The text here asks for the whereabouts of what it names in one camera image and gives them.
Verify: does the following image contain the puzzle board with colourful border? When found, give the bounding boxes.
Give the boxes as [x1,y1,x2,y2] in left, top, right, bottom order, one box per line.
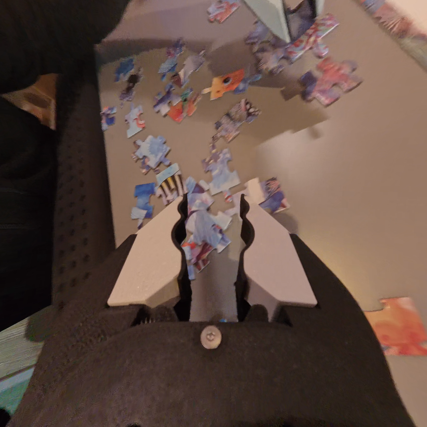
[360,0,427,64]

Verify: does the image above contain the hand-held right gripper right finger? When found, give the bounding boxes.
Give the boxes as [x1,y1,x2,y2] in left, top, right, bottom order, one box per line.
[234,193,318,321]

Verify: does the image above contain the pile of jigsaw puzzle pieces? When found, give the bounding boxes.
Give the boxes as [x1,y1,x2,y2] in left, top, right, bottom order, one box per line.
[100,0,427,356]

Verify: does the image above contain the single jigsaw puzzle piece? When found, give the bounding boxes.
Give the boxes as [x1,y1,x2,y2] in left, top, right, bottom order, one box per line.
[286,0,317,38]

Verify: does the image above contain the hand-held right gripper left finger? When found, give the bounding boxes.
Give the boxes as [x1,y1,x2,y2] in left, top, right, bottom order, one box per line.
[107,193,191,321]

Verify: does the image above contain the dark perforated panel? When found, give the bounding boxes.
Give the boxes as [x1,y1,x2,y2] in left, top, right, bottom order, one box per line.
[52,73,115,311]

